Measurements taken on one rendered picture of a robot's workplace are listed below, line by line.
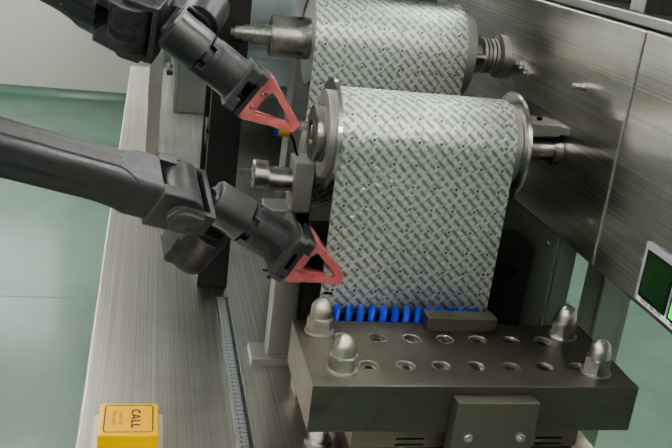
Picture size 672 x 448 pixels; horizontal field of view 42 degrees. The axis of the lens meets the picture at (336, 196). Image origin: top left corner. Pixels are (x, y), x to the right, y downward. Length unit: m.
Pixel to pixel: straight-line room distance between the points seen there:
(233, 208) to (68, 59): 5.70
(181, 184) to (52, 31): 5.70
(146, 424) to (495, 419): 0.41
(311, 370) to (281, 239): 0.18
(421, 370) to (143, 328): 0.48
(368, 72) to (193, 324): 0.47
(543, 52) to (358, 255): 0.42
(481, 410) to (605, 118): 0.39
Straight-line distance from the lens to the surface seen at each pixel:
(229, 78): 1.12
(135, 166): 1.01
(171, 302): 1.44
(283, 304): 1.25
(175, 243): 1.10
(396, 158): 1.11
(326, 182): 1.13
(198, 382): 1.23
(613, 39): 1.15
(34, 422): 2.81
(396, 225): 1.14
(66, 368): 3.07
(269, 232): 1.08
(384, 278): 1.17
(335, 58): 1.31
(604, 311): 1.48
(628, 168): 1.09
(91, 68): 6.73
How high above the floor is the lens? 1.53
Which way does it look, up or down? 18 degrees down
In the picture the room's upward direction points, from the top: 7 degrees clockwise
